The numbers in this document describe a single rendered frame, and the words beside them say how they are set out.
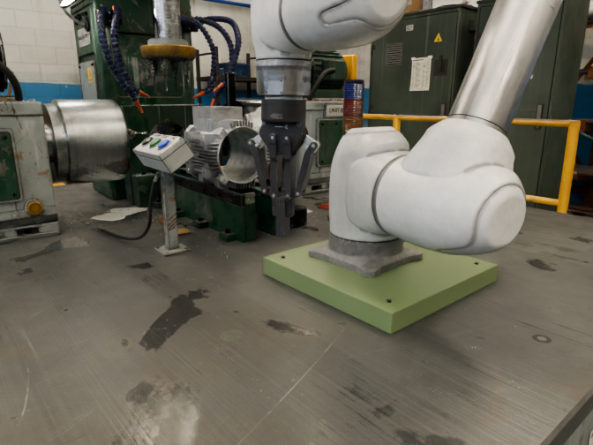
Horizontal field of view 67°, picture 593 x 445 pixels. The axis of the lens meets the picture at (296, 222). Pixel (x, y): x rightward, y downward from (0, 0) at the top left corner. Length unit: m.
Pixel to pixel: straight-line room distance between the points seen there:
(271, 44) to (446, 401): 0.55
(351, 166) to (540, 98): 3.32
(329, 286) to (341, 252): 0.11
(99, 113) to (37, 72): 5.31
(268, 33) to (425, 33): 3.98
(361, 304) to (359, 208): 0.18
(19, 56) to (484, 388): 6.47
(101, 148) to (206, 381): 0.93
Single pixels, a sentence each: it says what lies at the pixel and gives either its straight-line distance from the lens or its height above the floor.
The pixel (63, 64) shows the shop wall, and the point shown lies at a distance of 6.83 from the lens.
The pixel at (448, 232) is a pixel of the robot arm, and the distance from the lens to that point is 0.72.
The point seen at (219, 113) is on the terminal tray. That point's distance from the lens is 1.32.
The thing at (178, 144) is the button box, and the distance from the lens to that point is 1.04.
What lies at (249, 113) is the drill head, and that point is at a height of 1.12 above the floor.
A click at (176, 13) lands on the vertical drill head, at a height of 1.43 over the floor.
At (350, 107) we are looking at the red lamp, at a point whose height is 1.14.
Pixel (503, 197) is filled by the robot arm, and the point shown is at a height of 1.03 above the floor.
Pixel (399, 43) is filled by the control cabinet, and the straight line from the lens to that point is 4.83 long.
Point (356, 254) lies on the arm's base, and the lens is 0.91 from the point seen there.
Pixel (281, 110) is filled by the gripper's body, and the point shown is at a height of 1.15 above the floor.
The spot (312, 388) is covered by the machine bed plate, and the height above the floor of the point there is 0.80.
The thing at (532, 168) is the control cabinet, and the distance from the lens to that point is 4.14.
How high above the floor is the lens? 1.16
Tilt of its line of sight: 15 degrees down
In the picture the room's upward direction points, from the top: straight up
